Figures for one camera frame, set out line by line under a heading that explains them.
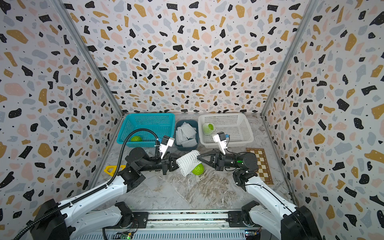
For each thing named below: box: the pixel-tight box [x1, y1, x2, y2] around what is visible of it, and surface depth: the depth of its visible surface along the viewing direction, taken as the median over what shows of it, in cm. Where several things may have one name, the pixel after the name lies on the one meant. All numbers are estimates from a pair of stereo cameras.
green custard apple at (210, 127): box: [207, 123, 214, 132], surface depth 106 cm
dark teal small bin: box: [174, 119, 199, 151], surface depth 105 cm
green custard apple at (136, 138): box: [130, 135, 143, 142], surface depth 100 cm
